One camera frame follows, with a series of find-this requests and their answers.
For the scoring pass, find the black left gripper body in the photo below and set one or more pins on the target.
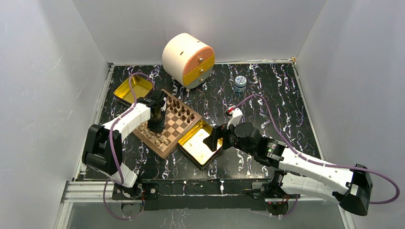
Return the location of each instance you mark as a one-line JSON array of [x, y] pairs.
[[157, 124]]

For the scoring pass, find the small blue white jar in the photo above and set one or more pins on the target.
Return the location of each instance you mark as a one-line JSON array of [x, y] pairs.
[[240, 84]]

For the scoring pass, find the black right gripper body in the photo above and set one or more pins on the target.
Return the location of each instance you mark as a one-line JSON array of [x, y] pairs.
[[229, 139]]

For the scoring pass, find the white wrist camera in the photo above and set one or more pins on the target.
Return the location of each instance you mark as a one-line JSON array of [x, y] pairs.
[[163, 103], [236, 115]]

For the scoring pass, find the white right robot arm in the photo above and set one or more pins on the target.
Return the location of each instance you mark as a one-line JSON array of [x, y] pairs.
[[303, 175]]

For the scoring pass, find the wooden chess board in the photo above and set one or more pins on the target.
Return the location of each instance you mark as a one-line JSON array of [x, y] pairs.
[[172, 132]]

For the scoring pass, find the round pastel drawer cabinet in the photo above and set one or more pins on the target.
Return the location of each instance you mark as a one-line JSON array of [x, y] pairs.
[[188, 60]]

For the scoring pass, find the empty gold tin lid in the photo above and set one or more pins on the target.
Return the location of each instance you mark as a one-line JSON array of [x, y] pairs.
[[191, 144]]

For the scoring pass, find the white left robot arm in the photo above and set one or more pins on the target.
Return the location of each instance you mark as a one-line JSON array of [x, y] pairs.
[[103, 144]]

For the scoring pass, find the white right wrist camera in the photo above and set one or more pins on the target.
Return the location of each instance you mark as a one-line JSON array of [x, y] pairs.
[[236, 115]]

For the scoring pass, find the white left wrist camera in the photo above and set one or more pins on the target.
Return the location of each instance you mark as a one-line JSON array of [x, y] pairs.
[[163, 103]]

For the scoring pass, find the dark chess pieces row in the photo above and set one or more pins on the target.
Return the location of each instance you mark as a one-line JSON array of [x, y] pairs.
[[178, 112]]

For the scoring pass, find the gold tin with white pieces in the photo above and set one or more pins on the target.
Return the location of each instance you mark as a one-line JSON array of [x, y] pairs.
[[140, 86]]

